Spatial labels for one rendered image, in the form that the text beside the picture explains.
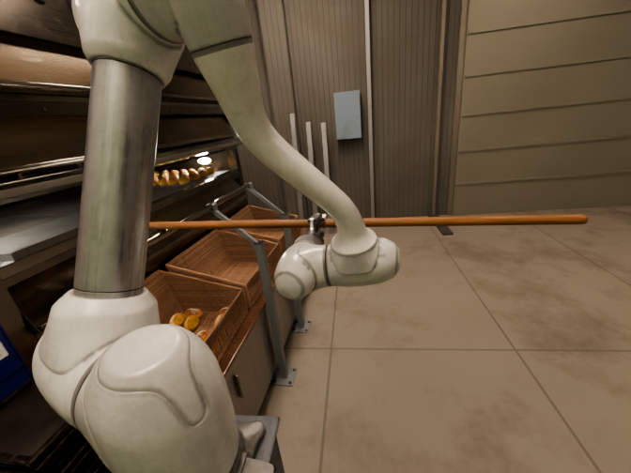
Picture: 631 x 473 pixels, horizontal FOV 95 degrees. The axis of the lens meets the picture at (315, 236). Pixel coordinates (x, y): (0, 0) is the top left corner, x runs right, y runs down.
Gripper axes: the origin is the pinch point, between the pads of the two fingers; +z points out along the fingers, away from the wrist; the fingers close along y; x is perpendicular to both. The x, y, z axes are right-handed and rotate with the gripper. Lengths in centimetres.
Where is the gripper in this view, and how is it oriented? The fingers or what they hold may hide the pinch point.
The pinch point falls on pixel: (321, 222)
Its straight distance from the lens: 101.2
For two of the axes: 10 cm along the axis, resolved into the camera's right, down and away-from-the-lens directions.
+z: 1.9, -3.8, 9.0
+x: 9.8, -0.2, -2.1
